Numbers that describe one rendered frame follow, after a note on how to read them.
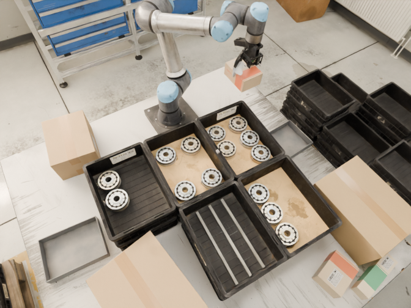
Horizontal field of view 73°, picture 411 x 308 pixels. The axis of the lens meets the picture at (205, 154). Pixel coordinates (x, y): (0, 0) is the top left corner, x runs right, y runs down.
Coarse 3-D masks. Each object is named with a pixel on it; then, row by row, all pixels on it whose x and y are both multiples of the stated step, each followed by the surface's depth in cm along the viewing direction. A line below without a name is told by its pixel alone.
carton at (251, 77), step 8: (232, 64) 141; (224, 72) 146; (248, 72) 138; (256, 72) 138; (232, 80) 143; (240, 80) 136; (248, 80) 136; (256, 80) 140; (240, 88) 140; (248, 88) 141
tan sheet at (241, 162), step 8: (224, 120) 158; (208, 128) 155; (224, 128) 155; (248, 128) 156; (232, 136) 153; (216, 144) 149; (240, 144) 150; (240, 152) 147; (248, 152) 148; (232, 160) 145; (240, 160) 145; (248, 160) 145; (232, 168) 142; (240, 168) 142; (248, 168) 142
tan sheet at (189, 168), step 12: (168, 144) 148; (180, 144) 149; (180, 156) 145; (192, 156) 145; (204, 156) 145; (168, 168) 141; (180, 168) 141; (192, 168) 141; (204, 168) 142; (216, 168) 142; (168, 180) 137; (180, 180) 137; (192, 180) 138
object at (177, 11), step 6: (132, 0) 254; (138, 0) 257; (174, 0) 277; (180, 0) 281; (186, 0) 284; (192, 0) 288; (174, 6) 282; (180, 6) 286; (186, 6) 290; (192, 6) 294; (174, 12) 288; (180, 12) 292; (186, 12) 296
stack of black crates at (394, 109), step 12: (396, 84) 213; (372, 96) 212; (384, 96) 221; (396, 96) 216; (408, 96) 209; (360, 108) 215; (372, 108) 207; (384, 108) 200; (396, 108) 214; (408, 108) 213; (372, 120) 212; (384, 120) 203; (396, 120) 195; (408, 120) 208; (384, 132) 208; (396, 132) 200; (408, 132) 191
